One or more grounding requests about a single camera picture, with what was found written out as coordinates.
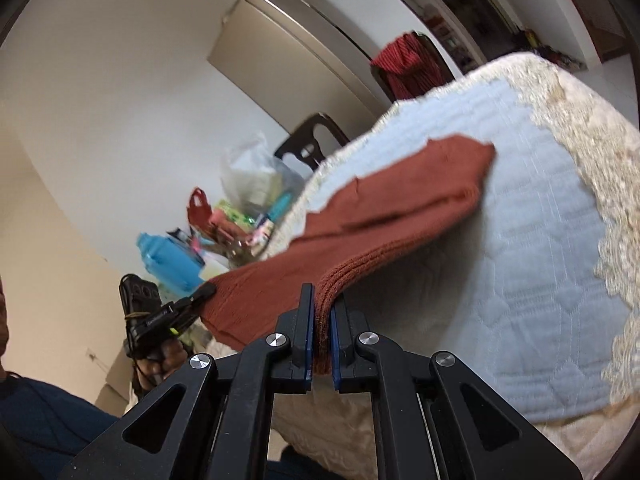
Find rust knitted sweater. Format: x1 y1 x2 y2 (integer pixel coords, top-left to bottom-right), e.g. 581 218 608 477
200 133 497 376

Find dark chair with draped cloth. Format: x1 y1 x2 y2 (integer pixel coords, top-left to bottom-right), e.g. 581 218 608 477
370 31 457 102

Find red checked cloth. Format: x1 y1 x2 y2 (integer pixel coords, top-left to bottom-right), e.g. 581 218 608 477
370 32 453 100

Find teal tube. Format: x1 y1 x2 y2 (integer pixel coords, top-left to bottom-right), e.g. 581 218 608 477
270 192 294 222

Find light blue quilted table cover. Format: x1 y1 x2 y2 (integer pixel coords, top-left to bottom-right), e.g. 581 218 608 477
207 52 640 480

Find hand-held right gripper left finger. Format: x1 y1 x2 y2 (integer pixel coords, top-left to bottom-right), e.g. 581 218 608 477
57 282 316 480

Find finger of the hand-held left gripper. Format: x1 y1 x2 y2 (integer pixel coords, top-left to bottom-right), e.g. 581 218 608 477
167 282 217 313

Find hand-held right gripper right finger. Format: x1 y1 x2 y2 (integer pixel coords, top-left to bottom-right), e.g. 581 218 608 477
329 299 583 480

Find dark wooden chair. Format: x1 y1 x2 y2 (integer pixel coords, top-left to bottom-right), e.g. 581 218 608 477
273 112 351 168

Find person's blue pants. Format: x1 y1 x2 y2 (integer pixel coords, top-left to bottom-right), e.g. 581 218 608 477
0 375 126 480

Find small red bag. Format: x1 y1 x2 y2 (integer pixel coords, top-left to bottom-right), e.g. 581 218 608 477
187 187 212 226

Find blue plastic container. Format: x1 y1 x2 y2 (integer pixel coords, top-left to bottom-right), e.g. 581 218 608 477
137 232 206 296

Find beige refrigerator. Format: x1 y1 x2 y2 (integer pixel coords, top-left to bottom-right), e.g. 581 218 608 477
207 0 401 131

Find person's left hand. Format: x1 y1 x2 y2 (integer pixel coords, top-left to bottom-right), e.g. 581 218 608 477
132 337 190 392

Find clear plastic bag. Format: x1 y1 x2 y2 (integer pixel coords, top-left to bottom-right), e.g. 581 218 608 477
220 132 313 211

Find dark doorway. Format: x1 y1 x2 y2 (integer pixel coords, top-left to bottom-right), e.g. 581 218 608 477
395 0 526 73

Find pink green snack packet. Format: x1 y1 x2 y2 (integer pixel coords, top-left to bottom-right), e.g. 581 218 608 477
210 200 276 251

